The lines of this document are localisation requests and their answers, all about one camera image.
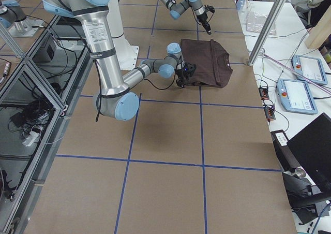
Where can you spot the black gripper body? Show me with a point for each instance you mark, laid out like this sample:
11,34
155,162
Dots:
182,74
204,19

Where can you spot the dark brown t-shirt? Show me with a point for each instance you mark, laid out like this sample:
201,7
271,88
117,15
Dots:
211,60

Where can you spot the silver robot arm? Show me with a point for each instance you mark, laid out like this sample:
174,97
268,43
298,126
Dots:
115,98
199,10

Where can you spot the silver foil bag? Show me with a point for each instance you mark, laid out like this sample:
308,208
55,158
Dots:
255,21

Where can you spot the orange black connector block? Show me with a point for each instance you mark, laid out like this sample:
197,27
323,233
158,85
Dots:
263,91

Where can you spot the near teach pendant tablet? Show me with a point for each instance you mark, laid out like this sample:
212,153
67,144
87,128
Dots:
296,97

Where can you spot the teach pendant tablet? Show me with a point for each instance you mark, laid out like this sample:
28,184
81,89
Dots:
311,68
296,97

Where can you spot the far teach pendant tablet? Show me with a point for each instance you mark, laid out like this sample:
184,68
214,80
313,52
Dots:
311,68

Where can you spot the wooden beam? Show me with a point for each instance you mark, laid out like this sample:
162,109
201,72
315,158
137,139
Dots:
321,31

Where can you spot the black box with label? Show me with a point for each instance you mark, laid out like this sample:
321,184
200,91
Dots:
284,155

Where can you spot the grey control box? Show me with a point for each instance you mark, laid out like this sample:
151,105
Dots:
46,51

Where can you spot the black monitor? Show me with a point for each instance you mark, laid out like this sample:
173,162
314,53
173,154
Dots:
311,148

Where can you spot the silver metal cup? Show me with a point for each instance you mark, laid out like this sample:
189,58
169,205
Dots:
300,173

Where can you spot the white power strip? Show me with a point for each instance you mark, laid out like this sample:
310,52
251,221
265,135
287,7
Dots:
31,138

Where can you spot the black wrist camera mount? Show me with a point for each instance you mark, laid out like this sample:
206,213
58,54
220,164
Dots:
209,8
189,70

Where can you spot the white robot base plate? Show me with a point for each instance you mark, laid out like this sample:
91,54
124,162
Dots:
127,56

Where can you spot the aluminium frame post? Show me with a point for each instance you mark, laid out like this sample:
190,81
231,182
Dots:
272,16

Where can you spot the aluminium frame rack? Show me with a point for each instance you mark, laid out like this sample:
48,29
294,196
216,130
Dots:
39,97

